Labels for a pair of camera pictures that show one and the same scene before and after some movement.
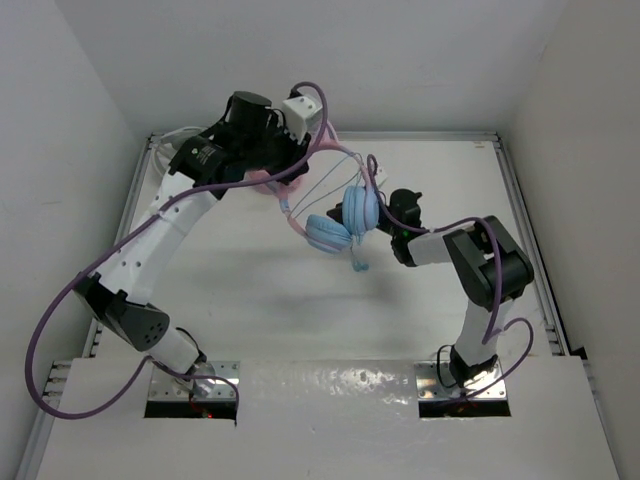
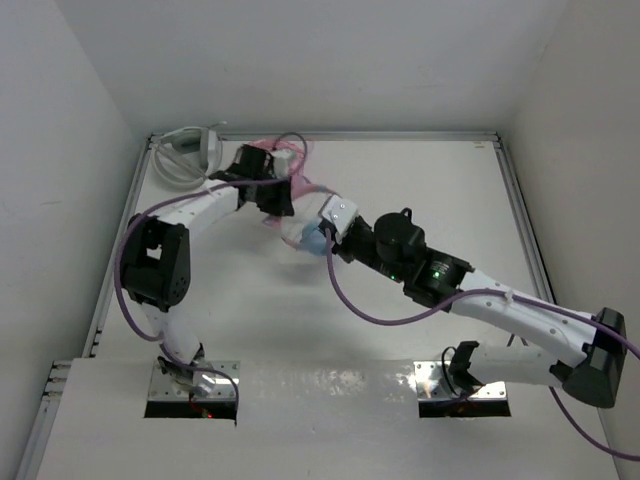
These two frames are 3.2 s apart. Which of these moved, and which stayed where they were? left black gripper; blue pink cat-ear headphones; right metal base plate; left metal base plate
Moved: left black gripper; blue pink cat-ear headphones
Stayed: right metal base plate; left metal base plate
